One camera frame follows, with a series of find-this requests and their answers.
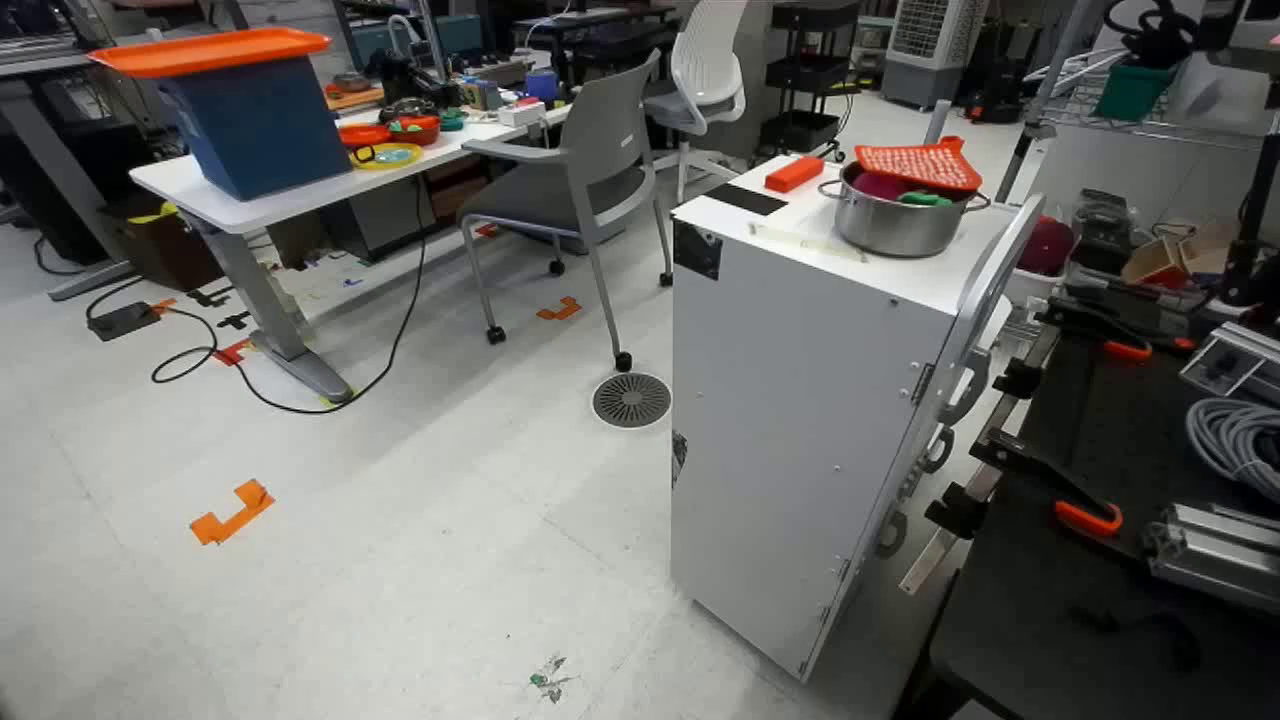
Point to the orange perforated plastic trivet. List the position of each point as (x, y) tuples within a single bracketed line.
[(927, 167)]

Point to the white toy kitchen cabinet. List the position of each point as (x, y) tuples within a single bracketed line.
[(803, 443)]

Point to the steel cooking pot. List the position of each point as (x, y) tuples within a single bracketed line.
[(904, 234)]

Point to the green plush toy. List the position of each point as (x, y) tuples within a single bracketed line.
[(927, 203)]

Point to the small orange floor tape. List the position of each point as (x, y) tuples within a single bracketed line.
[(563, 313)]

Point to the black flat rectangular plate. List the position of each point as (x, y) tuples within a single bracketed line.
[(745, 203)]

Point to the grey office chair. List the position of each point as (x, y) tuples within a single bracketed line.
[(612, 122)]

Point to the brown cardboard box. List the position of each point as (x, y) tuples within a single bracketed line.
[(461, 194)]

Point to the white office chair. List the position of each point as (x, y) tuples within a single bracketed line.
[(704, 67)]

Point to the black equipment case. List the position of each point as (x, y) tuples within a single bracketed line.
[(602, 40)]

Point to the red plastic bowl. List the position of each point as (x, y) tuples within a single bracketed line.
[(414, 131)]

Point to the yellow green plate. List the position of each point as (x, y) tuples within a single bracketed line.
[(387, 156)]

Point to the black clamp knob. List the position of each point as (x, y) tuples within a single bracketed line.
[(958, 509), (1016, 376)]

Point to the orange plastic tray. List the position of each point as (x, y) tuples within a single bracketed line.
[(363, 139)]

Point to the black shelf cart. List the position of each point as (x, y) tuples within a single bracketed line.
[(814, 23)]

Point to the orange floor tape strip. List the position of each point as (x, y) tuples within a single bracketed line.
[(232, 353)]

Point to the maroon round object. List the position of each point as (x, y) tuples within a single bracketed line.
[(1048, 245)]

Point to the white air cooler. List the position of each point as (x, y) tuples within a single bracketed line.
[(933, 53)]

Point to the blue storage bin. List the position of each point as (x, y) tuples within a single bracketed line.
[(263, 124)]

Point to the orange L-shaped floor tape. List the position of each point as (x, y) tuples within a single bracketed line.
[(213, 524)]

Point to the brown storage box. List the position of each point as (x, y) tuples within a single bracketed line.
[(165, 254)]

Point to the white desk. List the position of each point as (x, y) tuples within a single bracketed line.
[(180, 189)]

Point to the black perforated work table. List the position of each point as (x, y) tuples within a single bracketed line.
[(1067, 627)]

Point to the black power adapter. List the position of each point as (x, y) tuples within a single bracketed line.
[(127, 320)]

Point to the orange bin lid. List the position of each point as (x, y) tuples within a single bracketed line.
[(202, 53)]

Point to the green box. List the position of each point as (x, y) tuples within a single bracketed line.
[(1135, 94)]

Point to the black stand pole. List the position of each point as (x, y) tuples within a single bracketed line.
[(1257, 212)]

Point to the grey side desk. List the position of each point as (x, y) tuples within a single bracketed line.
[(41, 67)]

